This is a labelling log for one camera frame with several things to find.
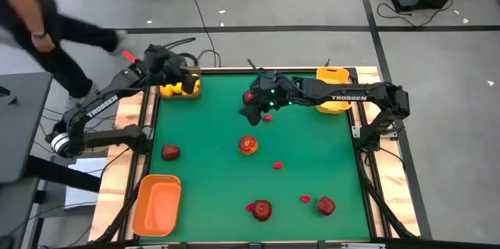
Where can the yellow plastic basket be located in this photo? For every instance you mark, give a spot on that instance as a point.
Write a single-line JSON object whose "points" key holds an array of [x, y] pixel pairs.
{"points": [[332, 74]]}

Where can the person's hand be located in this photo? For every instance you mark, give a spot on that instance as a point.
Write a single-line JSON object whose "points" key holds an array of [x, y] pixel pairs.
{"points": [[43, 44]]}

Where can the person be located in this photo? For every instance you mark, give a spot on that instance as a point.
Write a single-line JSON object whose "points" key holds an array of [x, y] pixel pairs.
{"points": [[62, 65]]}

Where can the dark grey cabinet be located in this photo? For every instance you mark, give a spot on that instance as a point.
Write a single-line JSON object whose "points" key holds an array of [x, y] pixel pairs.
{"points": [[17, 214]]}

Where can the person's wrist watch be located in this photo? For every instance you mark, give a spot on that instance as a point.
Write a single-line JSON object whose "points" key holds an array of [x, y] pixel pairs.
{"points": [[39, 35]]}

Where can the small black desk object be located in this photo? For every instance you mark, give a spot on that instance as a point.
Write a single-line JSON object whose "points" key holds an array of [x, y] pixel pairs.
{"points": [[13, 101], [4, 91]]}

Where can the white metal bracket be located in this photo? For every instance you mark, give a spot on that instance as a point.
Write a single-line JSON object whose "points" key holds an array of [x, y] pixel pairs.
{"points": [[146, 247]]}

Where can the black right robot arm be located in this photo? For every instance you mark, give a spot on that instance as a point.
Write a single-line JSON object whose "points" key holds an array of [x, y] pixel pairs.
{"points": [[347, 97]]}

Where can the green table mat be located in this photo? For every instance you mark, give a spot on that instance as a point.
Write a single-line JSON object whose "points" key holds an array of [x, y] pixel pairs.
{"points": [[218, 186]]}

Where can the red and yellow apple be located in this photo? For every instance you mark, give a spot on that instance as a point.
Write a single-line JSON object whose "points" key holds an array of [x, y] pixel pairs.
{"points": [[248, 144]]}

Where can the small red pepper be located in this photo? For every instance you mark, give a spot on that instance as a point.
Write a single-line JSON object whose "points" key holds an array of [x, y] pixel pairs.
{"points": [[248, 207], [267, 117], [277, 165], [305, 198]]}

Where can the person's forearm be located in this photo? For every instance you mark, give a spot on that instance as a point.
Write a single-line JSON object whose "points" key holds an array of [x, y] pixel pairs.
{"points": [[25, 7]]}

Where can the black desk base bar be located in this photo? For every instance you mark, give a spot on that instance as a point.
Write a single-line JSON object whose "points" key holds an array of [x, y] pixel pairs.
{"points": [[62, 173]]}

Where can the orange plastic basket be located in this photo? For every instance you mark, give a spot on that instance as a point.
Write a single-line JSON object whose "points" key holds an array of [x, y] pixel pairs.
{"points": [[156, 206]]}

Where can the white flat box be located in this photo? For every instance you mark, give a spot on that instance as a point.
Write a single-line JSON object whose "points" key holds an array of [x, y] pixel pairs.
{"points": [[82, 198]]}

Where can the grey plastic basket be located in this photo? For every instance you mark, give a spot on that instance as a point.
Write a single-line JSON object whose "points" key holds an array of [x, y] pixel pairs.
{"points": [[176, 98]]}

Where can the black aluminium table frame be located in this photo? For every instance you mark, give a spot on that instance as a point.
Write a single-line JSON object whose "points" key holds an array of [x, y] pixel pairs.
{"points": [[145, 171]]}

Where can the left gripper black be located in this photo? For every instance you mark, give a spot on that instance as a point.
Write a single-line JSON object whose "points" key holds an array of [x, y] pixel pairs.
{"points": [[164, 63]]}

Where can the dark red apple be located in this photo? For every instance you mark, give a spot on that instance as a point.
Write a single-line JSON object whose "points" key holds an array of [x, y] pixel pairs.
{"points": [[170, 152], [261, 210], [248, 97], [326, 206]]}

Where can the black desk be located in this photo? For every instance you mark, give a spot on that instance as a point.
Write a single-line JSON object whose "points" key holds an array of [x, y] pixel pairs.
{"points": [[23, 124]]}

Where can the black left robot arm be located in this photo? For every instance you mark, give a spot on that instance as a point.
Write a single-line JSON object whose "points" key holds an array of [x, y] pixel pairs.
{"points": [[101, 102]]}

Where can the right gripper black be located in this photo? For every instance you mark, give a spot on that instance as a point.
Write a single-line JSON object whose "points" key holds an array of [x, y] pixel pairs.
{"points": [[271, 89]]}

